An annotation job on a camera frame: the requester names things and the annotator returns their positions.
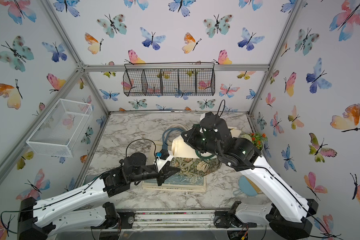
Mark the black wire wall basket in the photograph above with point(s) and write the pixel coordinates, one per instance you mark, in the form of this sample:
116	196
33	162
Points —
169	79

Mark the green handled canvas tote bag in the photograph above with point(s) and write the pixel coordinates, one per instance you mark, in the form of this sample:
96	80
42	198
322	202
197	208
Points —
191	162

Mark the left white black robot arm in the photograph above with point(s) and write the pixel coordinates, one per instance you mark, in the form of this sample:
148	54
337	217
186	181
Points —
40	219

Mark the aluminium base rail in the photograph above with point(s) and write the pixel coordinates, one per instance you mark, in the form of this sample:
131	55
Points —
196	219

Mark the starry night canvas tote bag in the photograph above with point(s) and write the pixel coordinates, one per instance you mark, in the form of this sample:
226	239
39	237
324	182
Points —
178	183

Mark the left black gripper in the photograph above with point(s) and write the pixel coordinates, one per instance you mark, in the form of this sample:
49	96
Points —
162	173

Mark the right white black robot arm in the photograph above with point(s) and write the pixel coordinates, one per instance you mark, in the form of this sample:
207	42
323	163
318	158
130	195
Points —
288	212

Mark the white mesh wall basket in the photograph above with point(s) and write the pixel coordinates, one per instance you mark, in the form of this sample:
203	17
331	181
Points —
62	126

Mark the potted artificial flower plant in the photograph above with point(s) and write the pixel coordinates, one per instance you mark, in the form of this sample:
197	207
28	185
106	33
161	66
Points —
257	139

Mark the blue handled canvas tote bag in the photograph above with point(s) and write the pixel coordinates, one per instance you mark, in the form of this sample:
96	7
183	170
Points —
157	146

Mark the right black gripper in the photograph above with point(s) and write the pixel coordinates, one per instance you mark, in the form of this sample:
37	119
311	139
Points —
195	133

